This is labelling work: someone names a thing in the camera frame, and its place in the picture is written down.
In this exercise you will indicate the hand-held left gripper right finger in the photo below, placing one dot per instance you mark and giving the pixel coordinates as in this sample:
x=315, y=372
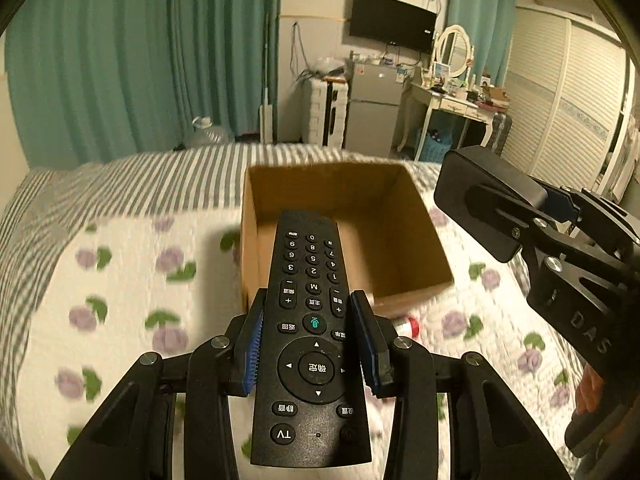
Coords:
x=367, y=347

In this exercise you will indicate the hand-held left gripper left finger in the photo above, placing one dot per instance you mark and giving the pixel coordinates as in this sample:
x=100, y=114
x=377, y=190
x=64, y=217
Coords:
x=252, y=347

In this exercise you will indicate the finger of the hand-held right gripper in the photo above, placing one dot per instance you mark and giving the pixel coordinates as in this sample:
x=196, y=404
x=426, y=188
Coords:
x=520, y=220
x=562, y=202

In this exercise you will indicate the black remote control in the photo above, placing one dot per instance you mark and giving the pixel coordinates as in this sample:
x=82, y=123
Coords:
x=312, y=360

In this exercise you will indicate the brown cardboard box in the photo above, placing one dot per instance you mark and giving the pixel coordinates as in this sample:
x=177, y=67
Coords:
x=350, y=220

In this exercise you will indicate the person's right hand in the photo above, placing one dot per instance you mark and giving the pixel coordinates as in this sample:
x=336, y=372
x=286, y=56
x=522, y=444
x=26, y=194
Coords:
x=590, y=390

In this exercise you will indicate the small red white bottle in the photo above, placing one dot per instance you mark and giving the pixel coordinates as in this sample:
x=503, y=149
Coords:
x=409, y=327

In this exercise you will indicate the grey suitcase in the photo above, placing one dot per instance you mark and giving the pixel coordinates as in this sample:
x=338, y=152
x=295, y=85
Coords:
x=501, y=132

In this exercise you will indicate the white louvred wardrobe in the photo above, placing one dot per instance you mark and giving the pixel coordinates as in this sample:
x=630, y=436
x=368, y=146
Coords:
x=560, y=100

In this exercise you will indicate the blue plastic basket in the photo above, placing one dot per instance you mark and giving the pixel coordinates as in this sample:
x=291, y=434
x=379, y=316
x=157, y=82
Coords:
x=434, y=147

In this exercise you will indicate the floral printed quilt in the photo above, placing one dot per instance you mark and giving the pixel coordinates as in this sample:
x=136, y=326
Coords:
x=150, y=270

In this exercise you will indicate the white dressing table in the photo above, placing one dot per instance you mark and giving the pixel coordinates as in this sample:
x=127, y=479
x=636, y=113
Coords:
x=450, y=105

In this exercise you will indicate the silver small fridge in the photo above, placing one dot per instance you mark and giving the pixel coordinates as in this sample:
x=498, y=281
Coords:
x=375, y=105

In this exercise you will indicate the white oval mirror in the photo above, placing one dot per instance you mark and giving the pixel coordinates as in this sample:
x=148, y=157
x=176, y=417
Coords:
x=452, y=47

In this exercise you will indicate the narrow teal curtain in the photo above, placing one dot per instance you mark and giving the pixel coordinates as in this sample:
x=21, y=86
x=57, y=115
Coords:
x=482, y=15

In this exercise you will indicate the grey striped bed sheet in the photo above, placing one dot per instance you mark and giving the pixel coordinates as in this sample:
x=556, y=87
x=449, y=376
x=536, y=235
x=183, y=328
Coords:
x=125, y=180

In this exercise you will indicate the clear water jug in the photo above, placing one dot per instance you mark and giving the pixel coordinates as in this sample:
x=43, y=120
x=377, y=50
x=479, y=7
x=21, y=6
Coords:
x=210, y=132

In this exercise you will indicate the white ribbed suitcase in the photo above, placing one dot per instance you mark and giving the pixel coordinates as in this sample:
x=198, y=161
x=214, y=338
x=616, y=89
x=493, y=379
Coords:
x=325, y=110

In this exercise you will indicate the white upright mop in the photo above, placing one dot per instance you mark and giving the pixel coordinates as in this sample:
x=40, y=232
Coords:
x=267, y=120

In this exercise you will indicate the clear plastic bag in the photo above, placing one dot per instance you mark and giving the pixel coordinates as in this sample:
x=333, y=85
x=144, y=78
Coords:
x=327, y=66

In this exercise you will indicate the wide teal curtain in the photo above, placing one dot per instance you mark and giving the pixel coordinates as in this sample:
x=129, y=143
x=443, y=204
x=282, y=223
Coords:
x=125, y=60

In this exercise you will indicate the black wall television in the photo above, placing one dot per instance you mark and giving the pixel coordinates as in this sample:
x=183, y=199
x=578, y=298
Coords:
x=390, y=22

